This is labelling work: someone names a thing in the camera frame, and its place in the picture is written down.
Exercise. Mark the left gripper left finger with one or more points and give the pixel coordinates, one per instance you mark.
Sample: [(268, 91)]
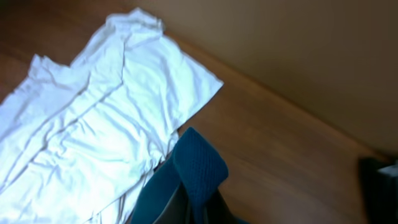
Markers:
[(177, 210)]

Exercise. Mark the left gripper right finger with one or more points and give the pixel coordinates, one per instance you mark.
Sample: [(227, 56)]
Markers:
[(217, 211)]

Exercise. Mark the dark blue t-shirt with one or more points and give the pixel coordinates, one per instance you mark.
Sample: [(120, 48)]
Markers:
[(194, 163)]

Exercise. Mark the white t-shirt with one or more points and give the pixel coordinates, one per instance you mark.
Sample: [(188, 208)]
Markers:
[(79, 142)]

